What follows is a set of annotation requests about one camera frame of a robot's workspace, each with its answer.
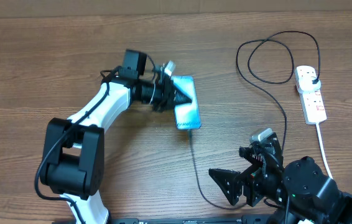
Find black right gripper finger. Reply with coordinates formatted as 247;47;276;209
239;146;264;166
208;169;245;205

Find blue Galaxy smartphone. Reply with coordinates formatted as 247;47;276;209
172;76;201;130

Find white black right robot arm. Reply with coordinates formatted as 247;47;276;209
208;128;352;223

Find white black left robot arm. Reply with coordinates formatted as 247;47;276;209
34;49;201;223

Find white charger plug adapter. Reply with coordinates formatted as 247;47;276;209
296;77;322;94

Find white power strip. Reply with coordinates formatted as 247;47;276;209
295;65;327;124

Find brown cardboard backdrop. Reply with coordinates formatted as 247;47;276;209
0;0;352;18

